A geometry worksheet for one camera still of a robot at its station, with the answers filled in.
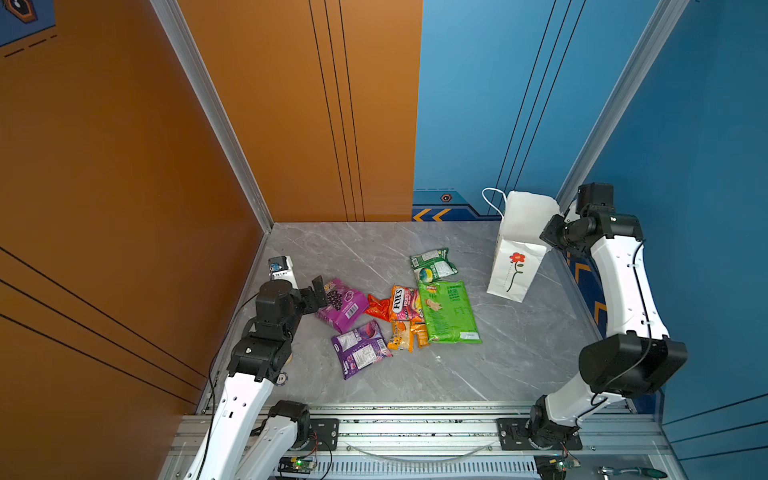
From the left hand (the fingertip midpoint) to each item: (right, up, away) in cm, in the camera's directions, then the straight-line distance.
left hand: (305, 278), depth 73 cm
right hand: (+62, +11, +7) cm, 64 cm away
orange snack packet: (+25, -19, +16) cm, 35 cm away
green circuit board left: (-1, -44, -2) cm, 45 cm away
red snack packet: (+18, -11, +21) cm, 30 cm away
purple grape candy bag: (+7, -10, +16) cm, 20 cm away
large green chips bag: (+39, -13, +19) cm, 45 cm away
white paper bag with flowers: (+55, +7, +4) cm, 55 cm away
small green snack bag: (+35, +2, +29) cm, 46 cm away
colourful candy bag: (+26, -10, +21) cm, 35 cm away
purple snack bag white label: (+13, -21, +12) cm, 27 cm away
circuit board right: (+59, -44, -4) cm, 74 cm away
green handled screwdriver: (+78, -44, -5) cm, 89 cm away
